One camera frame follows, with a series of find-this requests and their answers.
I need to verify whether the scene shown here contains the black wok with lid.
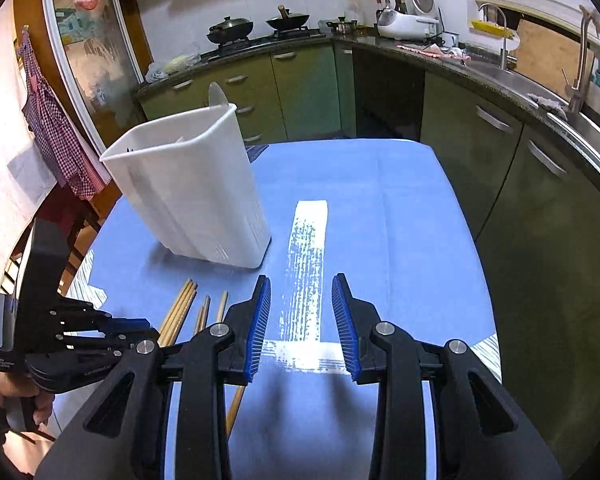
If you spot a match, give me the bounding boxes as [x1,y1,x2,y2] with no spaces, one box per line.
[206,16,255,45]

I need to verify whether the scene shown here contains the tall steel faucet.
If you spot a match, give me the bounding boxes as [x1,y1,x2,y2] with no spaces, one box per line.
[562,5,600,114]

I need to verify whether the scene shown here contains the green base cabinets under sink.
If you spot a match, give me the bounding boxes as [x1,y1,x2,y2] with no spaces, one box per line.
[420,70,600,466]

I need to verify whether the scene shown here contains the green base cabinets with drawers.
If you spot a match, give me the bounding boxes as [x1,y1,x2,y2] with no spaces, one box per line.
[139,42,357,146]

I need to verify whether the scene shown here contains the red checkered apron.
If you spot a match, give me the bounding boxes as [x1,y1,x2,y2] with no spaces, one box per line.
[21,25,112,200]

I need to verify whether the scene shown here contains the wooden cutting board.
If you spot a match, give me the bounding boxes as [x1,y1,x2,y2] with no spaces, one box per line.
[515,17,584,81]

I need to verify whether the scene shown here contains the white rice cooker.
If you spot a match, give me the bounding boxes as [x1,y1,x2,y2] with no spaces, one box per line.
[376,0,441,41]

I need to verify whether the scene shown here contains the black wok with handle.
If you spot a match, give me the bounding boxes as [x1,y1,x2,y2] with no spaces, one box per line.
[265,5,311,32]

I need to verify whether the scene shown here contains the stainless steel sink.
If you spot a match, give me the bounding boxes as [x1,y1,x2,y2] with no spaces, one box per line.
[472,62,600,148]

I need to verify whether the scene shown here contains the bunch of wooden chopsticks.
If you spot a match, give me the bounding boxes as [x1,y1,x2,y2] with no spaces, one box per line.
[156,280,248,436]

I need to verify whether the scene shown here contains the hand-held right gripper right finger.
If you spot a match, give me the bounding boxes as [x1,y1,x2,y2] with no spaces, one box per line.
[331,273,566,480]

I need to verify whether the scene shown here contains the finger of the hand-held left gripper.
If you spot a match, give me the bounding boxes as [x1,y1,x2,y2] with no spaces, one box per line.
[60,329,161,356]
[55,301,150,335]

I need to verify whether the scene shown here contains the black gas stove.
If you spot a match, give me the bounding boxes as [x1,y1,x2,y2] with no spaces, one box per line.
[214,27,327,55]

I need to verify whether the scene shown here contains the person's left hand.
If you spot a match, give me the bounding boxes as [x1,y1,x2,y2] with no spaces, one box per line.
[0,360,56,427]

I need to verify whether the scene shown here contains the dark red wooden chair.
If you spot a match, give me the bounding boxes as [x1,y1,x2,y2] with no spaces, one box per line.
[2,182,103,306]

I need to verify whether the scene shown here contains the yellow windowsill tray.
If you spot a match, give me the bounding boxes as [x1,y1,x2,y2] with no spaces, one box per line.
[471,19,511,37]

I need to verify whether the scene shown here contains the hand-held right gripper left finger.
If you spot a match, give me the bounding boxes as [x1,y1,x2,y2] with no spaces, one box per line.
[35,274,273,480]

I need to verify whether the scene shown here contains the dark stone countertop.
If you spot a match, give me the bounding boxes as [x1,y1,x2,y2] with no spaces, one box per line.
[135,27,600,196]

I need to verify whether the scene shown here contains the frosted glass sliding door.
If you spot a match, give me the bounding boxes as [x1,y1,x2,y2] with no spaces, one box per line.
[40,0,155,157]

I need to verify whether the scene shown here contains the small steel pot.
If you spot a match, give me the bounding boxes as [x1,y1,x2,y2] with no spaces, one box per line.
[326,16,359,36]

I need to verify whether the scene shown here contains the pink dish cloth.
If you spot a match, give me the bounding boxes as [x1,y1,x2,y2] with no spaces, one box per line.
[397,42,472,64]

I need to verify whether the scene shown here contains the grey dish rag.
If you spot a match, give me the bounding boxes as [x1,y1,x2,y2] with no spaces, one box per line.
[527,92,566,111]

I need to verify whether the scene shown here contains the clear plastic bag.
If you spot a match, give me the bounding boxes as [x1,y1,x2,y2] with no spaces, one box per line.
[145,52,202,84]

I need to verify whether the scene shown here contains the blue tablecloth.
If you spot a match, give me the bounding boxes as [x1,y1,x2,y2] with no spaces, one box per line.
[60,139,503,480]

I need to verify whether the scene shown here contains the white plastic utensil holder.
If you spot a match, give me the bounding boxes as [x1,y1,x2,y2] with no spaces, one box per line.
[99,82,272,269]

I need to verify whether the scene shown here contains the curved chrome faucet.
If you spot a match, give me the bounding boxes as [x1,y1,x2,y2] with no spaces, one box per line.
[478,2,509,71]

